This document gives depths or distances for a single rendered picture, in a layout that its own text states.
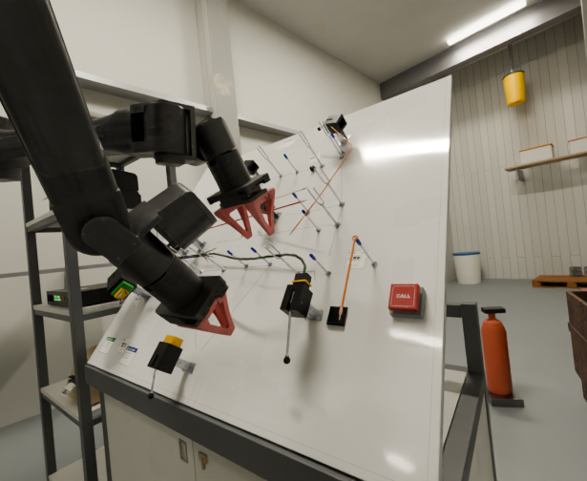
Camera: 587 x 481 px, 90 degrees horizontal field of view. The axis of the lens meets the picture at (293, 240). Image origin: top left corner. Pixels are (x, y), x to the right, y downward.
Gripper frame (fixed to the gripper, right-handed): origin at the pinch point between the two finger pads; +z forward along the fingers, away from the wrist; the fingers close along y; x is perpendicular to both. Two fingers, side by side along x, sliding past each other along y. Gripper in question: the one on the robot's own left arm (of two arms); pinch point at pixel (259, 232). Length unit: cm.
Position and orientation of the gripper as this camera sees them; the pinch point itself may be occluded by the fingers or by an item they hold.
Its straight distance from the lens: 54.0
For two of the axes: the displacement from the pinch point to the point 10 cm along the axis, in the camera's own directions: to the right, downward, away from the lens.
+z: 3.8, 8.6, 3.5
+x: -4.7, 5.0, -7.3
